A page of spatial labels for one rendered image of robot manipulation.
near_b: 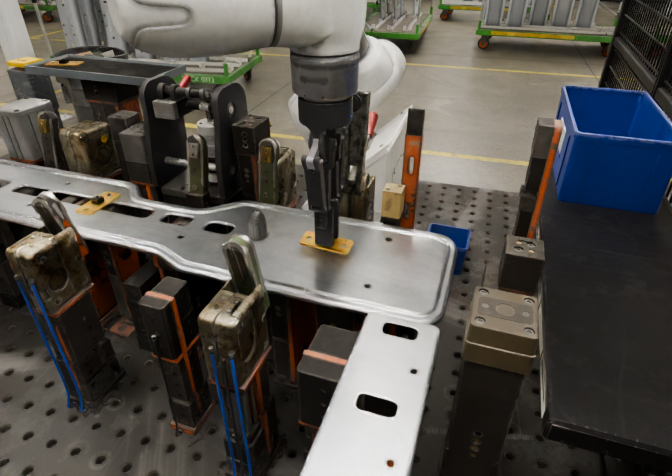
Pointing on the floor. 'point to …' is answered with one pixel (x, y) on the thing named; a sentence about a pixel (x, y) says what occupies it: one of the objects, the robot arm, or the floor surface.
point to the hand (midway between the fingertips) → (326, 221)
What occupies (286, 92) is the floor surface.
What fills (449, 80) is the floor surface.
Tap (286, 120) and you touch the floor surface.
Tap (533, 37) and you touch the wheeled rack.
